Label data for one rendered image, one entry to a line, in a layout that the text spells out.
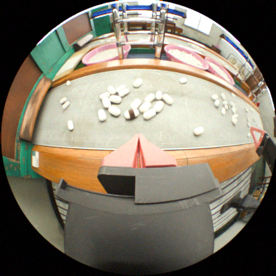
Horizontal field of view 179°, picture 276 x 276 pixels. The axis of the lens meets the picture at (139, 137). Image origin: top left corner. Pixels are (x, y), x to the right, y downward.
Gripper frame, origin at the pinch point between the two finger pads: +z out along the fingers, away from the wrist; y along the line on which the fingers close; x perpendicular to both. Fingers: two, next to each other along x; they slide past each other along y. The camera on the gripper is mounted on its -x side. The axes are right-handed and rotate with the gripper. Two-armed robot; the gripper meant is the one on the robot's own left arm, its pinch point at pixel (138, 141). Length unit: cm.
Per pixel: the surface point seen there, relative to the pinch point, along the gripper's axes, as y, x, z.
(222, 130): -30.0, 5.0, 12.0
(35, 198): 128, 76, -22
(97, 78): 16.0, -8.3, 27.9
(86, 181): 12.4, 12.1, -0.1
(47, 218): 125, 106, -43
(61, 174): 21.6, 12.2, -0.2
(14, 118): 48.8, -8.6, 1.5
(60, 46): 48, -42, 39
